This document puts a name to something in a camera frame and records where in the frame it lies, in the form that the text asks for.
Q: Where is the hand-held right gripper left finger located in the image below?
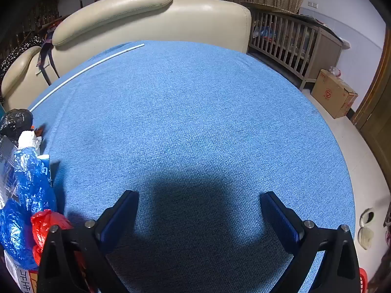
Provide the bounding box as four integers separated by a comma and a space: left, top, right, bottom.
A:
37, 190, 139, 293

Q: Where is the red plastic bag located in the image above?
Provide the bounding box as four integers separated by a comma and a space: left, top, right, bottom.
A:
31, 209, 87, 293

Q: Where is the wooden baby crib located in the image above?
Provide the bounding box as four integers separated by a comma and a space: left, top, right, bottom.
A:
241, 1, 352, 90

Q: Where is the beige leather sofa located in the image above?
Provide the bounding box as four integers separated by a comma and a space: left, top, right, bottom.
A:
0, 0, 252, 112

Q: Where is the brown cardboard box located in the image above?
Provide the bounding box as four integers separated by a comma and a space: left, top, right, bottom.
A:
311, 69, 358, 119

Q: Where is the blue plastic bag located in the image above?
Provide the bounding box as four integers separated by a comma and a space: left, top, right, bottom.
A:
0, 146, 58, 271

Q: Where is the dark wooden shelf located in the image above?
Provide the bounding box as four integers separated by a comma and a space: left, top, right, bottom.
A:
0, 0, 62, 58

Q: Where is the white printed carton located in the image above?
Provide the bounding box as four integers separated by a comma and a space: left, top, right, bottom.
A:
3, 249, 42, 293

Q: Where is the white crumpled paper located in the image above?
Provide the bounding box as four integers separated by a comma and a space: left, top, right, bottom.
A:
18, 130, 42, 155

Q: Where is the thin white rod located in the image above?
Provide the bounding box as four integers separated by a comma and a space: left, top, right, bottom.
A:
30, 43, 145, 111

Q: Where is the dark strap bag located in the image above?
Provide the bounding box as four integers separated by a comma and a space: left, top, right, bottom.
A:
36, 26, 62, 86

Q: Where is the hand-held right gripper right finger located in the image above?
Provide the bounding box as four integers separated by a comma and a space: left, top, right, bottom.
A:
260, 191, 361, 293

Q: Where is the red plastic basket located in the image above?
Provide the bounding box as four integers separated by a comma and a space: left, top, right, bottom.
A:
358, 267, 369, 293

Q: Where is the wooden door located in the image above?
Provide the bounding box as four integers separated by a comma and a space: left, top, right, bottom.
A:
350, 21, 391, 171

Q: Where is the black plastic bag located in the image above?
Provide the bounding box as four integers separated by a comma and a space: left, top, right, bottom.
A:
0, 109, 34, 143

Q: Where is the white slipper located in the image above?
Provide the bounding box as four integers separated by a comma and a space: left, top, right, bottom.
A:
357, 208, 376, 249

